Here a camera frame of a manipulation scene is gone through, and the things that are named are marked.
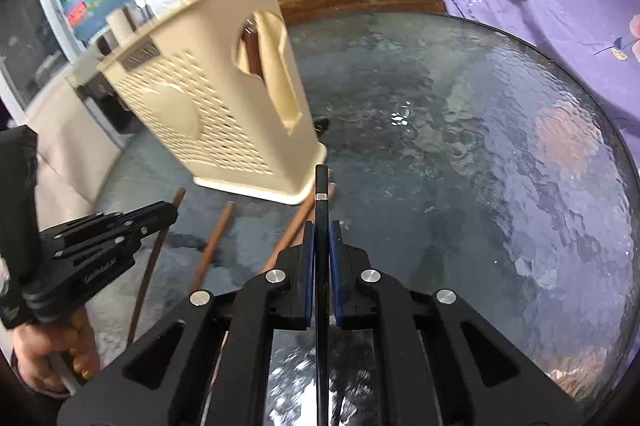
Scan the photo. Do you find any person's left hand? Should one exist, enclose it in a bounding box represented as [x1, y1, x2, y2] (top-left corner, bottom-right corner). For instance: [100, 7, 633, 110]
[10, 306, 101, 399]

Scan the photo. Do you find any round glass table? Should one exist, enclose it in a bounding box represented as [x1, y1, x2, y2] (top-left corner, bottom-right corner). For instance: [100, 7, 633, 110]
[95, 9, 640, 426]

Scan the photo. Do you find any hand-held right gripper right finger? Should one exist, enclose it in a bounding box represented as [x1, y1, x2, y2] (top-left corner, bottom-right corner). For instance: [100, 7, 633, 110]
[328, 220, 583, 426]

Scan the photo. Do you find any brown wooden chopstick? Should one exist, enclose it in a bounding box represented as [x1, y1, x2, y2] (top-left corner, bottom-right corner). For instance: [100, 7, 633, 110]
[126, 187, 187, 347]
[242, 29, 263, 77]
[262, 183, 341, 272]
[189, 201, 236, 294]

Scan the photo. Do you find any purple floral cloth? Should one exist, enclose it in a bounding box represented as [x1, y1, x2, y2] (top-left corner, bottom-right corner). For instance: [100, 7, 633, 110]
[440, 0, 640, 137]

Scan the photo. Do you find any black chopstick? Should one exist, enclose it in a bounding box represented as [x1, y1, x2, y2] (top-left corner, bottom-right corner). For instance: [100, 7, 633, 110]
[314, 164, 332, 426]

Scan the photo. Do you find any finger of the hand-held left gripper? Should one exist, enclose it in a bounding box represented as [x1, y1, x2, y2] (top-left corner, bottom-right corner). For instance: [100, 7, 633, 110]
[42, 200, 179, 243]
[54, 226, 147, 265]

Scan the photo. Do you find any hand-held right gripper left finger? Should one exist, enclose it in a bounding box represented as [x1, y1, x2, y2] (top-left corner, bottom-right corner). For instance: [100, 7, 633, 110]
[57, 221, 317, 426]

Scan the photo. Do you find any wooden side table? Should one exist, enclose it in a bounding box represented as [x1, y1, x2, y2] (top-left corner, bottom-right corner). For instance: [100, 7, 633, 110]
[287, 0, 446, 27]

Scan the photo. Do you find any cream plastic utensil holder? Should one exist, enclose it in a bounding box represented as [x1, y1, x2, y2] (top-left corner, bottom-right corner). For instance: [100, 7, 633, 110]
[95, 0, 328, 206]

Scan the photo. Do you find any grey water dispenser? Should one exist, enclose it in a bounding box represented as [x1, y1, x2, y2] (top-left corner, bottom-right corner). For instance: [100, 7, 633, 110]
[75, 51, 151, 147]

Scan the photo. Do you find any sliding window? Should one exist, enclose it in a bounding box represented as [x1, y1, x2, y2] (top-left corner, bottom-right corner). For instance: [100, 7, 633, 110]
[0, 0, 71, 107]

